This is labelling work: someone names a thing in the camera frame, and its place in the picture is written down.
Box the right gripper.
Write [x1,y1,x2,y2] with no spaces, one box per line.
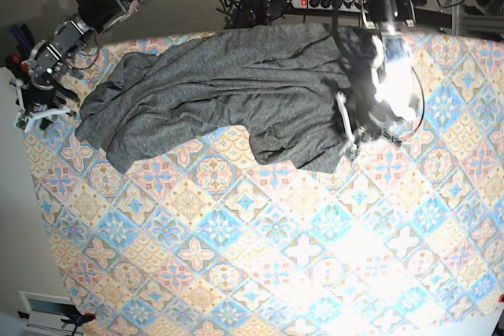
[9,78,79,131]

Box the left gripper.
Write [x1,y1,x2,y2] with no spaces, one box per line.
[335,91,402,159]

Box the grey t-shirt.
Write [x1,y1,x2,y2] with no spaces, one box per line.
[75,24,376,173]

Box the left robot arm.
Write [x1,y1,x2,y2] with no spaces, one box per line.
[332,0,425,160]

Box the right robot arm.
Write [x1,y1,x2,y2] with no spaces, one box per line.
[5,0,145,132]

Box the red black clamp upper left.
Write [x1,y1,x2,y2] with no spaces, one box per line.
[4,54,30,85]

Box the patterned tablecloth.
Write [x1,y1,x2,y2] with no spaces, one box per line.
[25,33,503,335]

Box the white floor vent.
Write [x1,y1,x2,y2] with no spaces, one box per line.
[17,290,78,335]

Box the black clamp lower left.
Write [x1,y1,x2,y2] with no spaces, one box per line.
[17,311,96,331]

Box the blue handled clamp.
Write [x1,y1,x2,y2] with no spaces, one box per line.
[9,24,36,59]

